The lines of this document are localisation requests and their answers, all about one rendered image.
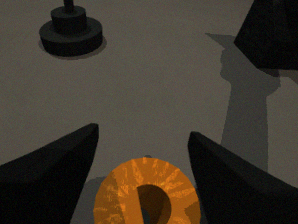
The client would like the orange knob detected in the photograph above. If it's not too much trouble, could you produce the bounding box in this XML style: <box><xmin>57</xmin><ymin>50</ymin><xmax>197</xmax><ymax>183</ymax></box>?
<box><xmin>93</xmin><ymin>157</ymin><xmax>201</xmax><ymax>224</ymax></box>

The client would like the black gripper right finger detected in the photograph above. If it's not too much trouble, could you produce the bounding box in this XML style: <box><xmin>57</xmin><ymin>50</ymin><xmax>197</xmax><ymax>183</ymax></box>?
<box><xmin>188</xmin><ymin>132</ymin><xmax>298</xmax><ymax>224</ymax></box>

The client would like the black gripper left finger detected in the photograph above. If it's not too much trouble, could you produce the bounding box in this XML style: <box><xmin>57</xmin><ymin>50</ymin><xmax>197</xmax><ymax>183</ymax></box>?
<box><xmin>0</xmin><ymin>123</ymin><xmax>100</xmax><ymax>224</ymax></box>

